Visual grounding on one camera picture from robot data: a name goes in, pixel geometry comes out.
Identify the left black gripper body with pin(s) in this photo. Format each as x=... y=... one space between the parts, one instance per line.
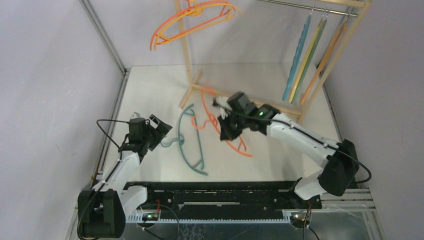
x=146 y=137

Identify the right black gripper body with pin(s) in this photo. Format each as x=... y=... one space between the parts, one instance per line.
x=230 y=122

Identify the teal plastic hanger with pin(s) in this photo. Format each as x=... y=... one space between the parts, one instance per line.
x=188 y=142

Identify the orange plastic hanger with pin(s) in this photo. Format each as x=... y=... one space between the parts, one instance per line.
x=172 y=20
x=241 y=149

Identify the blue wavy hanger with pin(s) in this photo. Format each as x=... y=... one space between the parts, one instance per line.
x=296 y=58

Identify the yellow-orange plastic hanger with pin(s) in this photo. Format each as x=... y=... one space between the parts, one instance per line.
x=198 y=13

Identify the pale yellow wavy hanger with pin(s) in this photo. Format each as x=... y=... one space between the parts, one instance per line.
x=303 y=59

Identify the pale green wavy hanger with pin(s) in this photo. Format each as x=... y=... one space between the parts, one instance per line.
x=309 y=56

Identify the light orange wavy hanger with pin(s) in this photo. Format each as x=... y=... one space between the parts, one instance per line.
x=338 y=34

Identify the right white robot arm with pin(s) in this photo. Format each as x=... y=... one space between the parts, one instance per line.
x=338 y=160

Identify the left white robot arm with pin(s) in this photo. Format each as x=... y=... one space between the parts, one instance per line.
x=103 y=210

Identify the left circuit board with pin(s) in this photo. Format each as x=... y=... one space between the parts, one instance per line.
x=150 y=217

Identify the circuit board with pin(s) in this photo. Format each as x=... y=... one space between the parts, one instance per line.
x=150 y=217
x=300 y=220

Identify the right circuit board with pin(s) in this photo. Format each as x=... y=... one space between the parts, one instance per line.
x=300 y=220

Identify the metal hanging rod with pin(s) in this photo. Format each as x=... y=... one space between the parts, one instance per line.
x=311 y=8

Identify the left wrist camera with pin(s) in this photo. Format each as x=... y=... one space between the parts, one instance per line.
x=135 y=115

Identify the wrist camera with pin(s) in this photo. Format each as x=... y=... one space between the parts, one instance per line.
x=222 y=103
x=135 y=115

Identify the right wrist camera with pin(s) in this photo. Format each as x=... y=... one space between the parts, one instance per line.
x=222 y=103

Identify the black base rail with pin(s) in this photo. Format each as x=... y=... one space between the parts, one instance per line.
x=222 y=201

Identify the right aluminium frame post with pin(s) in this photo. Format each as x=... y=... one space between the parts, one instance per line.
x=335 y=48

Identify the aluminium frame post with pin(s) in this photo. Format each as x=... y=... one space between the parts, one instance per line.
x=111 y=49
x=335 y=48

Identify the left aluminium frame post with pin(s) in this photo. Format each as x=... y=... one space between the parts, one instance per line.
x=111 y=49

